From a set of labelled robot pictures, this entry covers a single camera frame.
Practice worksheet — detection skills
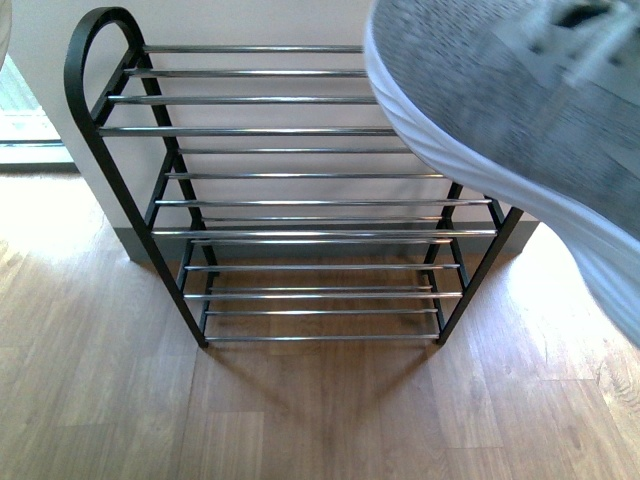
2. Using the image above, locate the grey knit sneaker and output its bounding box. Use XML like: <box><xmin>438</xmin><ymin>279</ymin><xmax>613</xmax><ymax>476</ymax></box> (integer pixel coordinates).
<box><xmin>365</xmin><ymin>1</ymin><xmax>639</xmax><ymax>342</ymax></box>

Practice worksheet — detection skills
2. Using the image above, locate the black metal shoe rack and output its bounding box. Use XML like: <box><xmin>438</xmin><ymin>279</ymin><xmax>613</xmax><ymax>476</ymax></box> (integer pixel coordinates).
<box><xmin>64</xmin><ymin>6</ymin><xmax>522</xmax><ymax>346</ymax></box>

